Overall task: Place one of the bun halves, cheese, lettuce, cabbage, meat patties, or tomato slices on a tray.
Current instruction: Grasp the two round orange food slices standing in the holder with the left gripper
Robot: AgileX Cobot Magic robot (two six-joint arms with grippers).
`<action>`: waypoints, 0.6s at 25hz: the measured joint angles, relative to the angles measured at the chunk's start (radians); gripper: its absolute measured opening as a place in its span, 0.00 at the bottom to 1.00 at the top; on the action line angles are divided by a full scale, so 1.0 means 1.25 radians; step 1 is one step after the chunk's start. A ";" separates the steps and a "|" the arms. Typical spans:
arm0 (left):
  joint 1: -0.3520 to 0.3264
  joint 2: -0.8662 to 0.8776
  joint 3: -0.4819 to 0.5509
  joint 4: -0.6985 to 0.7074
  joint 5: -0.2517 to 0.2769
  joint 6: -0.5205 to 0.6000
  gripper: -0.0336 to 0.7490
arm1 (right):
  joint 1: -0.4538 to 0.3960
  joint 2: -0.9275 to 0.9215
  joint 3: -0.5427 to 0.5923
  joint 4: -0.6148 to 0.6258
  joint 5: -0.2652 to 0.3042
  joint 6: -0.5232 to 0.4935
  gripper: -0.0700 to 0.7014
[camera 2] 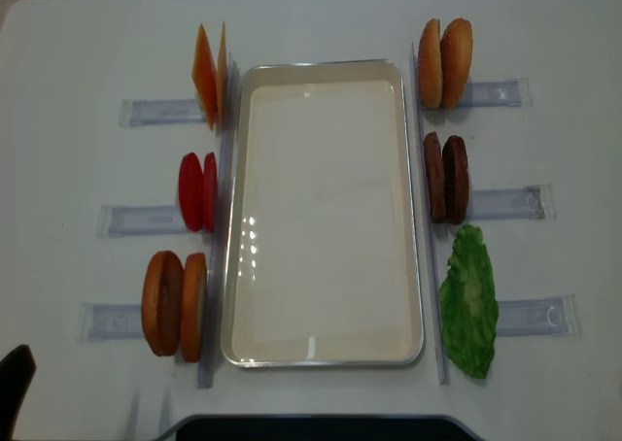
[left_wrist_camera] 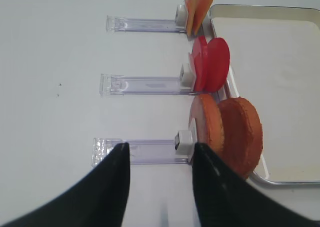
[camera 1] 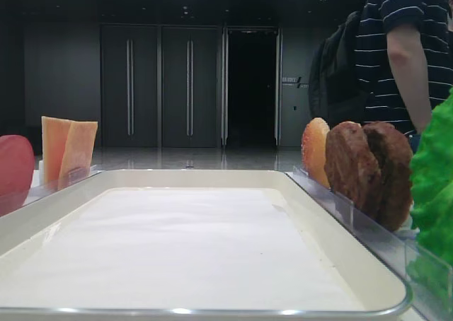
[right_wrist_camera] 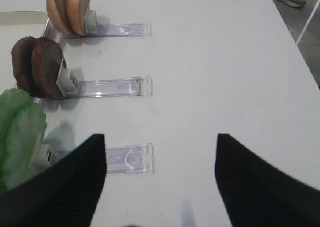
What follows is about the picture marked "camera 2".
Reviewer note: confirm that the clear right long rail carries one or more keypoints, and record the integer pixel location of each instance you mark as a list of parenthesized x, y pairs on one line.
[(440, 356)]

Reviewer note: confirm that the brown meat patty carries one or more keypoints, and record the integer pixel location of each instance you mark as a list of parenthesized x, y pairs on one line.
[(435, 177), (456, 190)]

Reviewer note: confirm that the green lettuce leaf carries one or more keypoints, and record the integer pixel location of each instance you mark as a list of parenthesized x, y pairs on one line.
[(468, 305)]

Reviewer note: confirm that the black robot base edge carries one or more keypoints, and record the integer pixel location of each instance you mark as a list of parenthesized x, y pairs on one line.
[(322, 427)]

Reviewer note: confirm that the tan bun slice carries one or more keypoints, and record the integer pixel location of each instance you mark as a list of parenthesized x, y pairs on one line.
[(456, 54), (429, 67)]

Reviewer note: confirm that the brown meat patty outer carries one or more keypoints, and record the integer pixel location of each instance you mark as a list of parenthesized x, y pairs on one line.
[(456, 190)]

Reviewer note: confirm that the tan bun slice outer right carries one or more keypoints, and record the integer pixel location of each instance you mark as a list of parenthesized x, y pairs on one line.
[(456, 54)]

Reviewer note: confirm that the orange cheese slice outer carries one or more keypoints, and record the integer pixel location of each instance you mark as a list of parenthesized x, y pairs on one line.
[(204, 77)]

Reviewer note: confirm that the white rectangular metal tray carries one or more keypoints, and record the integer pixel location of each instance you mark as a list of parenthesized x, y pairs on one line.
[(321, 262)]

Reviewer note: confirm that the red tomato slice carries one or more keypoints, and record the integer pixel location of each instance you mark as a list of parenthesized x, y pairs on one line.
[(210, 191), (190, 192)]

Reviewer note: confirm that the red tomato slice inner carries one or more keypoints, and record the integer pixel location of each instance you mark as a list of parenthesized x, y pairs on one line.
[(210, 191)]

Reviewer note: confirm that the red tomato slice outer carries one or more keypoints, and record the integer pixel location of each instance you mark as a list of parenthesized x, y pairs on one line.
[(190, 192)]

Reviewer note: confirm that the clear long rail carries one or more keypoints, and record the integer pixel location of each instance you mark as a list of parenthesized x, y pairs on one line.
[(211, 353), (440, 356)]

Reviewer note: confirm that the brown meat patty inner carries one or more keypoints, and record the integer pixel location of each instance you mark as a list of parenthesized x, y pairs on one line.
[(435, 177)]

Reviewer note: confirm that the tan bun slice inner right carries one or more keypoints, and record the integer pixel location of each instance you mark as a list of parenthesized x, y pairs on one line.
[(429, 67)]

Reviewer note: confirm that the brown bun slice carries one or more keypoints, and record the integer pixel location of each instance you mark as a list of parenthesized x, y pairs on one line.
[(194, 287), (161, 303)]

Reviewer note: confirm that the clear holder cheese rack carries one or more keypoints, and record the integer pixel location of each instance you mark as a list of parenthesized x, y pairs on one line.
[(155, 112)]

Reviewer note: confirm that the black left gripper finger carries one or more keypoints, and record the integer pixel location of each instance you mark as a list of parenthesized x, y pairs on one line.
[(17, 370)]

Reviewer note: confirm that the clear left long rail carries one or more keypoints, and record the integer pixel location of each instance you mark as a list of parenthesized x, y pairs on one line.
[(211, 353)]

